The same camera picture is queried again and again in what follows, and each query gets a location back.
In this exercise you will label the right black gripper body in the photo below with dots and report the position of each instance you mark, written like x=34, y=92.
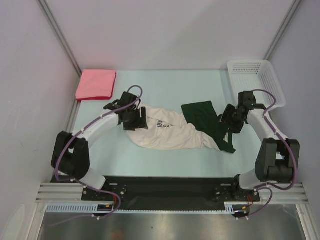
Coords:
x=232, y=120

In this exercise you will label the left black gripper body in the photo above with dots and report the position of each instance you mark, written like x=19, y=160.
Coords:
x=134, y=121

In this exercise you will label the white and dark green t-shirt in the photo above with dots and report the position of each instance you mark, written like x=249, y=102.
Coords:
x=197, y=127

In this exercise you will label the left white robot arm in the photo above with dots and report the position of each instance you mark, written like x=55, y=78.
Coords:
x=71, y=154

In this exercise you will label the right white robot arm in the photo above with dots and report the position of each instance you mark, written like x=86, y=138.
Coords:
x=276, y=164

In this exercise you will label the white perforated plastic basket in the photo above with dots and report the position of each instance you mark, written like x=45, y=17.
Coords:
x=248, y=75

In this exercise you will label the folded pink t-shirt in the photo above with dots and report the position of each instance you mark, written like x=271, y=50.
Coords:
x=96, y=84

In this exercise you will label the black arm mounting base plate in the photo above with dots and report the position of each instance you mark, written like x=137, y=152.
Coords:
x=176, y=204

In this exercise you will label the white slotted cable duct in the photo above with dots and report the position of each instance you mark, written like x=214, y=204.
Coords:
x=105, y=208

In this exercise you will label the aluminium frame rail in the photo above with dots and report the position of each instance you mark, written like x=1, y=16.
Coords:
x=222, y=193

